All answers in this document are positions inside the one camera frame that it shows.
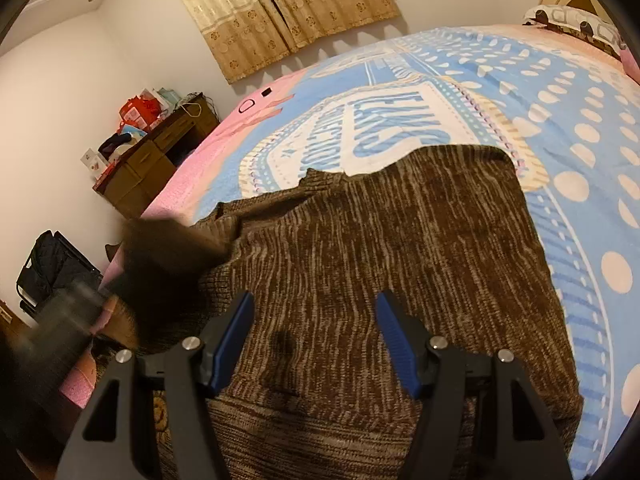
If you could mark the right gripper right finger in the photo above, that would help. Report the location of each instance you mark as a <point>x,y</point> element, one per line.
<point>513,434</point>

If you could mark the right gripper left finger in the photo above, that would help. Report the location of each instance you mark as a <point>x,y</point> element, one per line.
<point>116,435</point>

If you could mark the brown knitted sun-pattern sweater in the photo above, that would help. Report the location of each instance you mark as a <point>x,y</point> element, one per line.
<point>314,395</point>

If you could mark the black folding chair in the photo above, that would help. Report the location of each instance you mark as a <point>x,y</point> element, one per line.
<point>53,263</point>

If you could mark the brown wooden desk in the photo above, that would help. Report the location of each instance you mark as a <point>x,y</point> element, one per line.
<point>144,170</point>

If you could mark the white photo card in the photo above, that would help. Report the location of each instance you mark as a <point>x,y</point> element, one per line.
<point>95,163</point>

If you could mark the red gift box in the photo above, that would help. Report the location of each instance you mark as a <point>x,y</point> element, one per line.
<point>141,113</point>

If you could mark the beige patterned window curtain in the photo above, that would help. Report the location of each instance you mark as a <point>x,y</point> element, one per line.
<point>246,36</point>

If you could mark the folded pink blanket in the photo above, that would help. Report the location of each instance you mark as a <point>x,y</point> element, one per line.
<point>630,65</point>

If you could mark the patterned white brown pillow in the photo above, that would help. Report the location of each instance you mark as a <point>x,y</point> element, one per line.
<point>579,23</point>

